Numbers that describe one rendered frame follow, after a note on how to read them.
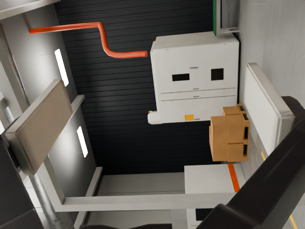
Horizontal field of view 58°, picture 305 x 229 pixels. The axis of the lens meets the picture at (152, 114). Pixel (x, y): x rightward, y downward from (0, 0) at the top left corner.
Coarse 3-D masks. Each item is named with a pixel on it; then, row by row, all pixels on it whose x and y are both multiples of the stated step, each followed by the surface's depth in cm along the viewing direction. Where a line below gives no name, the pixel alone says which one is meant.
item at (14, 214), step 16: (0, 144) 14; (0, 160) 13; (0, 176) 12; (16, 176) 12; (0, 192) 11; (16, 192) 11; (0, 208) 10; (16, 208) 10; (32, 208) 10; (0, 224) 9; (16, 224) 9; (32, 224) 9
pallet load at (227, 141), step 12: (228, 108) 750; (240, 108) 756; (216, 120) 703; (228, 120) 693; (240, 120) 686; (216, 132) 695; (228, 132) 690; (240, 132) 688; (216, 144) 716; (228, 144) 707; (240, 144) 704; (216, 156) 732; (228, 156) 726; (240, 156) 723
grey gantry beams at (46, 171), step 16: (0, 48) 238; (0, 64) 238; (0, 80) 247; (16, 80) 257; (0, 96) 258; (16, 96) 256; (16, 112) 264; (48, 160) 306; (48, 176) 307; (48, 192) 321
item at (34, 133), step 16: (48, 96) 18; (64, 96) 20; (32, 112) 16; (48, 112) 18; (64, 112) 20; (16, 128) 14; (32, 128) 16; (48, 128) 17; (16, 144) 14; (32, 144) 15; (48, 144) 17; (32, 160) 15
